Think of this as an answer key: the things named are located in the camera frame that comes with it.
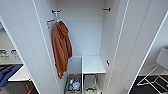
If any white round bottle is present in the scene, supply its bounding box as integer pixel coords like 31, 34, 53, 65
72, 81, 82, 91

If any white clothes hanger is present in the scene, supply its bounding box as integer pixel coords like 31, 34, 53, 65
53, 12, 62, 24

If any small black side hook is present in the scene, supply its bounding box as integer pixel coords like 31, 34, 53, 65
105, 59, 111, 67

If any white wardrobe door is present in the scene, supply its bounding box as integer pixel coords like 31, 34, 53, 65
108, 0, 168, 94
0, 0, 64, 94

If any white table board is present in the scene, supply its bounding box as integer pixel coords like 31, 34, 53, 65
7, 64, 34, 83

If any black wall hook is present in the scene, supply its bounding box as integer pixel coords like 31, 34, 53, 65
101, 6, 112, 13
51, 8, 63, 15

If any white wardrobe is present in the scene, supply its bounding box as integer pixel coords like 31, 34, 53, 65
31, 0, 129, 94

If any orange hoodie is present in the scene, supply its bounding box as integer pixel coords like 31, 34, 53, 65
51, 20, 73, 80

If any grey storage basket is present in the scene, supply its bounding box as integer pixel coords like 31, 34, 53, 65
65, 73, 83, 94

